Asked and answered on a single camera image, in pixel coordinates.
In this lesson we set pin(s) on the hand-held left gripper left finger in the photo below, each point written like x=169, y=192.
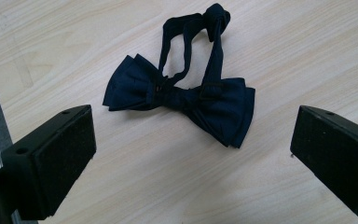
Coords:
x=52, y=161

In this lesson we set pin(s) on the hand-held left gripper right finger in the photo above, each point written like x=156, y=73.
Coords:
x=338, y=158

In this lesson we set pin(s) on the navy blue bow tie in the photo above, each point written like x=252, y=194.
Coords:
x=220, y=105

